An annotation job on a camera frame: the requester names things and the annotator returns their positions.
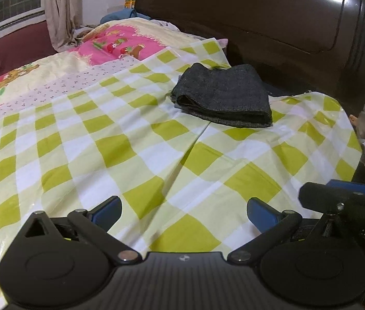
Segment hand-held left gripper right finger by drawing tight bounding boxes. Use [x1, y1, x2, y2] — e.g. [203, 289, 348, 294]
[227, 197, 342, 264]

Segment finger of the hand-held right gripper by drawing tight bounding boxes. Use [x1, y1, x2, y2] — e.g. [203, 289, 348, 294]
[327, 179, 365, 197]
[299, 182, 365, 243]

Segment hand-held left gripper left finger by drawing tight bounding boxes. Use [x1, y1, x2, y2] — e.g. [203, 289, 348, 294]
[24, 195, 142, 264]

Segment dark grey pants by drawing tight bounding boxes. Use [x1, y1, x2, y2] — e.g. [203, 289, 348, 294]
[170, 64, 273, 129]

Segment yellow-green checked bed sheet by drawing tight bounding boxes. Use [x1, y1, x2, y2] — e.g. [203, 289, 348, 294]
[0, 37, 364, 310]

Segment pink printed blanket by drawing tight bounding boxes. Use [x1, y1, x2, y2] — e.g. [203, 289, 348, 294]
[0, 18, 202, 125]

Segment dark brown headboard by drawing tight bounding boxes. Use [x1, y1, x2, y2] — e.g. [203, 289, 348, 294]
[134, 0, 365, 105]

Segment blue cloth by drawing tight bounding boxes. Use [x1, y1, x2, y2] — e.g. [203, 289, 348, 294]
[101, 8, 151, 24]

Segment beige curtain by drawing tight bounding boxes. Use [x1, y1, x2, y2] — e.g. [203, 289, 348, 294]
[41, 0, 84, 53]

